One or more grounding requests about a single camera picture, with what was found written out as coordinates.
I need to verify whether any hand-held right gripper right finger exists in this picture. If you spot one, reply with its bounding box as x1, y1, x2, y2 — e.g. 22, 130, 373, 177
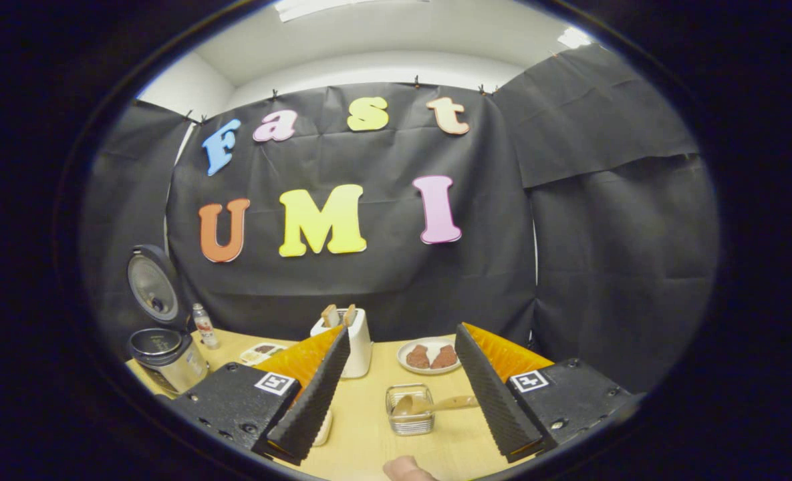
454, 323, 647, 464

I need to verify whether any black backdrop cloth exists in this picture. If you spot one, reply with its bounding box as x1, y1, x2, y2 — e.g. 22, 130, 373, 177
82, 43, 720, 395

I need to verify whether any metal wire chopstick holder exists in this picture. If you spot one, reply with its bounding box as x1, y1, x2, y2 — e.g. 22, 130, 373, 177
386, 383, 435, 436

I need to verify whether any large ceiling light panel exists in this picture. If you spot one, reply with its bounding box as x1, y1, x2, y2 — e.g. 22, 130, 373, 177
275, 0, 430, 22

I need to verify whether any small ceiling light panel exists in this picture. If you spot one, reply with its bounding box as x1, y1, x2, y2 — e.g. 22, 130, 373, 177
556, 27, 593, 49

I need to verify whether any white round plate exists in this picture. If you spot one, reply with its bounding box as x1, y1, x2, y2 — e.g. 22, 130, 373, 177
396, 337, 463, 375

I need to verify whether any grey rice cooker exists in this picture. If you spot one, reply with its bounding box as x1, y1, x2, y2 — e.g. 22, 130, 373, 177
126, 245, 211, 396

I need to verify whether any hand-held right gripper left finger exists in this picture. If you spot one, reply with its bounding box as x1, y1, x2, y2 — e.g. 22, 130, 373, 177
167, 325, 351, 466

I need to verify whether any small clear bottle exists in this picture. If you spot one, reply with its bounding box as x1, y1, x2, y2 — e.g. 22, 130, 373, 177
192, 303, 221, 350

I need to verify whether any white toaster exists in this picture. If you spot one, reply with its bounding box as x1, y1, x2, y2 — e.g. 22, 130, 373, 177
310, 307, 374, 379

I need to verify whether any wooden spoon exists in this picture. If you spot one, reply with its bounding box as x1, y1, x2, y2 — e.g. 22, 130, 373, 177
394, 394, 480, 418

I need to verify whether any white divided dish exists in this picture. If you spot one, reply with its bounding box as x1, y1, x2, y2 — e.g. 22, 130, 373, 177
241, 342, 288, 366

